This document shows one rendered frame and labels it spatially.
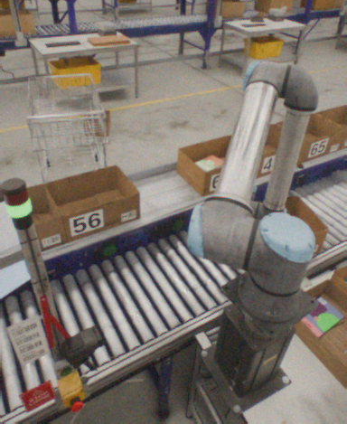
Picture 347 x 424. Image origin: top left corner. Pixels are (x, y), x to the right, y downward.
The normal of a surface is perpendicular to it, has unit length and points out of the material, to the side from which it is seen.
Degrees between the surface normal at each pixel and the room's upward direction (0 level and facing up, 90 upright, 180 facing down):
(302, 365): 0
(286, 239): 5
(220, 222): 29
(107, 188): 89
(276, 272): 88
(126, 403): 0
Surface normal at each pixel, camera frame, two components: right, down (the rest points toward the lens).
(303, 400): 0.04, -0.80
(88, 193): 0.51, 0.52
